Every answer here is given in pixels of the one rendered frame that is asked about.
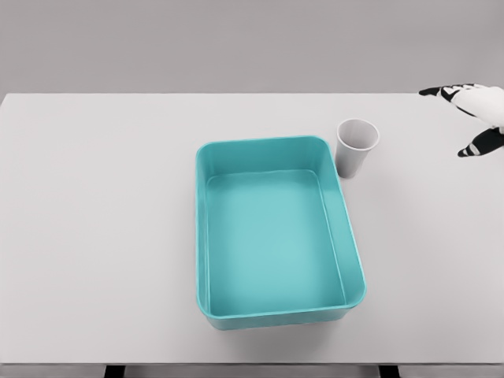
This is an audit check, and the teal rectangular basket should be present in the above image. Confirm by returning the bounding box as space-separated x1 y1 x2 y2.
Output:
195 135 368 332

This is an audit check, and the white paper cup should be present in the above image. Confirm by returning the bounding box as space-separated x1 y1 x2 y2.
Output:
335 118 380 180

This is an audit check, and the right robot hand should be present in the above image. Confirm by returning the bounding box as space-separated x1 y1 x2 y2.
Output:
418 83 504 158

